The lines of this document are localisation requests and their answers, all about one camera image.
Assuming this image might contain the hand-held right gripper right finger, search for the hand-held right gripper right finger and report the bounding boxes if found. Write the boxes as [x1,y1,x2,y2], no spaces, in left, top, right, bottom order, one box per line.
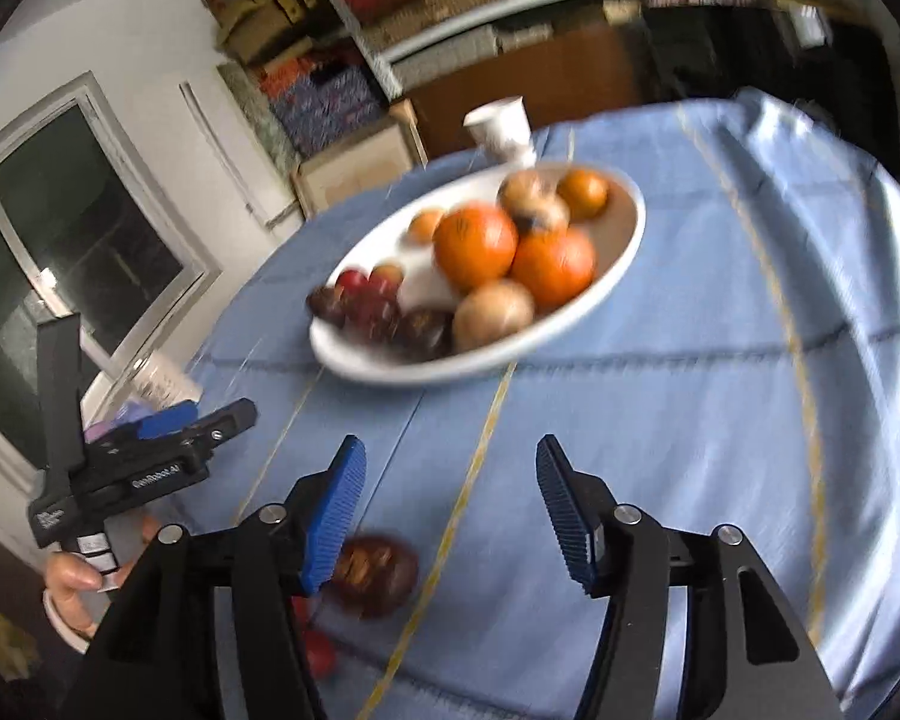
[535,434,846,720]

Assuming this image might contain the dark purple plum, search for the dark purple plum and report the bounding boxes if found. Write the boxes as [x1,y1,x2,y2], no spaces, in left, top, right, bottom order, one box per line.
[345,292,402,346]

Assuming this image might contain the large dimpled orange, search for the large dimpled orange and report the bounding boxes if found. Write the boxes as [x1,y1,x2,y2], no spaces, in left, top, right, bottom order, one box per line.
[510,226,598,303]

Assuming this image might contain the light wooden picture frame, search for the light wooden picture frame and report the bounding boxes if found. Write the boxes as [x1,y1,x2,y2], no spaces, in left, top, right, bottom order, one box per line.
[291,101,428,222]

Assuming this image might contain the pile of brown cardboard boxes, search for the pile of brown cardboard boxes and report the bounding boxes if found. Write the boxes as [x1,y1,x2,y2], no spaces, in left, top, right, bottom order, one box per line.
[202,0,338,65]

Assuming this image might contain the white metal shelf rack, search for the white metal shelf rack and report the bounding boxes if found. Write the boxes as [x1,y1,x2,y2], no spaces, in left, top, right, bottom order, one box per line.
[292,0,856,102]

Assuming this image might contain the dark brown mangosteen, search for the dark brown mangosteen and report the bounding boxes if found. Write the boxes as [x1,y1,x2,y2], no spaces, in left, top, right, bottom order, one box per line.
[322,534,421,621]
[395,307,457,362]
[306,285,350,327]

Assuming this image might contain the orange with dark marks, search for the orange with dark marks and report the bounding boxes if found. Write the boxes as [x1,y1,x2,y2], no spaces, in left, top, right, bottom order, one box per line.
[432,202,520,291]

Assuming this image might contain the person's left hand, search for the person's left hand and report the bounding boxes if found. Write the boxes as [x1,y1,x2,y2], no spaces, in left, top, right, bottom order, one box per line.
[43,516,164,638]

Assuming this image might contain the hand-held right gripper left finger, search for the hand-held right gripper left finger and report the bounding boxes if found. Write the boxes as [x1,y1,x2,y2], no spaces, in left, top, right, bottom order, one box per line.
[60,434,368,720]

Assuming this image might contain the blue checked tablecloth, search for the blue checked tablecloth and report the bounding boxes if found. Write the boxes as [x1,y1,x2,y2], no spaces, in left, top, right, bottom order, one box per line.
[187,86,900,720]

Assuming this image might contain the brown wooden board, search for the brown wooden board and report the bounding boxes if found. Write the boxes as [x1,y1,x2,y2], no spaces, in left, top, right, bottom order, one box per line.
[405,30,646,158]

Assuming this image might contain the white paper cup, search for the white paper cup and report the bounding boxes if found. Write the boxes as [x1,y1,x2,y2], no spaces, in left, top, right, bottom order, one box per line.
[463,96,539,168]

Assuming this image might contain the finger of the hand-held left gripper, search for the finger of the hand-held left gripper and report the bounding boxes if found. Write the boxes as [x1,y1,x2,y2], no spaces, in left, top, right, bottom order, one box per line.
[182,398,259,464]
[82,400,200,458]

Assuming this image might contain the small smooth orange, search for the small smooth orange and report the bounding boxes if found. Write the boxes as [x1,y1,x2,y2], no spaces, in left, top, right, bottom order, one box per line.
[555,169,611,222]

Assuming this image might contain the stack of blue patterned boxes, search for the stack of blue patterned boxes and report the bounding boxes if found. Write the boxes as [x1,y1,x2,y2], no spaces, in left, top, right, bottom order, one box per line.
[259,60,387,158]

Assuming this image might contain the white drink can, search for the white drink can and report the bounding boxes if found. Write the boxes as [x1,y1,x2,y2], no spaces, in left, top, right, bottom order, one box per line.
[131,356,196,410]

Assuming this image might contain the white plate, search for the white plate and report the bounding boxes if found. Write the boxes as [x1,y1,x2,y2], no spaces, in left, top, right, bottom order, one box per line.
[309,161,646,389]

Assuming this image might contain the green marbled board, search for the green marbled board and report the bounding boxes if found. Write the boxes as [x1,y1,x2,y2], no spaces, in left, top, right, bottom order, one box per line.
[217,60,301,166]

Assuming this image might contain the small yellow kumquat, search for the small yellow kumquat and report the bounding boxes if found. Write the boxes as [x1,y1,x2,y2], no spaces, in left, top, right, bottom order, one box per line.
[407,208,447,245]

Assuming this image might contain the white-framed sliding window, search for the white-framed sliding window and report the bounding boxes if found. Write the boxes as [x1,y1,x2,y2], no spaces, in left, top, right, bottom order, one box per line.
[0,71,222,466]

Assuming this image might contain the purple and blue cloth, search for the purple and blue cloth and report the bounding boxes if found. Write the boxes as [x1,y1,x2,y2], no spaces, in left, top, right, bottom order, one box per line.
[82,401,151,443]

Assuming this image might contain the long white strip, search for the long white strip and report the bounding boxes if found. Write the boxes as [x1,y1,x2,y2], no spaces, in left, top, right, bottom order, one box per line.
[180,81,271,230]

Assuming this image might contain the black flat screen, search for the black flat screen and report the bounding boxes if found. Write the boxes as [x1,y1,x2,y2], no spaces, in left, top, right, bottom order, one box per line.
[637,0,871,102]

